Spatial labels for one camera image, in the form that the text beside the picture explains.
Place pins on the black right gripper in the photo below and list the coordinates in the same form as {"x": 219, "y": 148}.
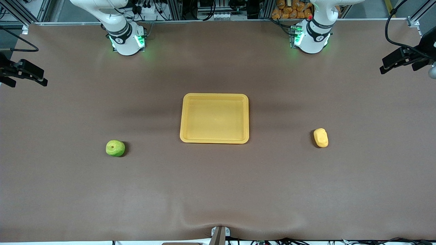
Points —
{"x": 7, "y": 70}

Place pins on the white terminal strip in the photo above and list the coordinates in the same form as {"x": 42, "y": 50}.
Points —
{"x": 223, "y": 16}

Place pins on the yellow plastic tray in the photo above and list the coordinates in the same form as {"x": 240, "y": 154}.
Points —
{"x": 214, "y": 119}

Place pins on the aluminium frame post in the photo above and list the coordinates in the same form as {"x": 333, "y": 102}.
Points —
{"x": 414, "y": 21}
{"x": 18, "y": 13}
{"x": 175, "y": 10}
{"x": 265, "y": 8}

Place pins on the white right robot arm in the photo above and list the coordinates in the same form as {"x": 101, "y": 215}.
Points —
{"x": 124, "y": 44}

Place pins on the brown table mat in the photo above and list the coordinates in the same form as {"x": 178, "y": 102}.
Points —
{"x": 218, "y": 190}

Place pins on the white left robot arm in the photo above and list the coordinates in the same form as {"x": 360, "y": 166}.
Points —
{"x": 315, "y": 41}

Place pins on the yellow pole black foot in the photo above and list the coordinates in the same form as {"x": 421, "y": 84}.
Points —
{"x": 393, "y": 11}

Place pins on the metal clamp bracket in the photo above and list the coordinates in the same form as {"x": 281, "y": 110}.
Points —
{"x": 219, "y": 234}

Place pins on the green apple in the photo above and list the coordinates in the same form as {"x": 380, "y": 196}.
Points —
{"x": 115, "y": 148}

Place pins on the bag of orange items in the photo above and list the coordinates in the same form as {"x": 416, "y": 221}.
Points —
{"x": 289, "y": 10}

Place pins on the yellow potato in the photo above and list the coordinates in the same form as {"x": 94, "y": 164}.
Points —
{"x": 321, "y": 137}

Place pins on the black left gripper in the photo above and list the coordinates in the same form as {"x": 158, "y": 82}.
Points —
{"x": 423, "y": 50}

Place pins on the white power strip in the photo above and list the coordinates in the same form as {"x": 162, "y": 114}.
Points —
{"x": 151, "y": 15}

